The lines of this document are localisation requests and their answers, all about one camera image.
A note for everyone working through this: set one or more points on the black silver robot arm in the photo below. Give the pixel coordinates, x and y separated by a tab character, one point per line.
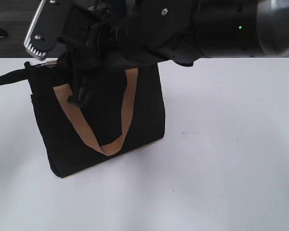
179	30

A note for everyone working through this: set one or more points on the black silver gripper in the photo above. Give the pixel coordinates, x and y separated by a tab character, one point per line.
93	41

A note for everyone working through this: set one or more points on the black tote bag tan handles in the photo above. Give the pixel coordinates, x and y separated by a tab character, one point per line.
66	151

